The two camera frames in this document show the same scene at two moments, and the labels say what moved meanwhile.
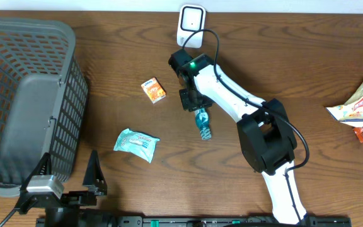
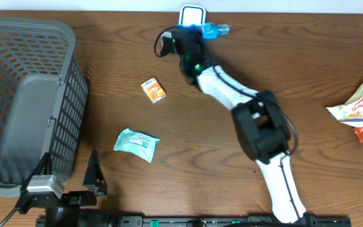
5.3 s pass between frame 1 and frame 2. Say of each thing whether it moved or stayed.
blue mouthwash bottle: moved
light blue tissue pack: stayed
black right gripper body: moved
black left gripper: stayed
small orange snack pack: stayed
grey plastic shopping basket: stayed
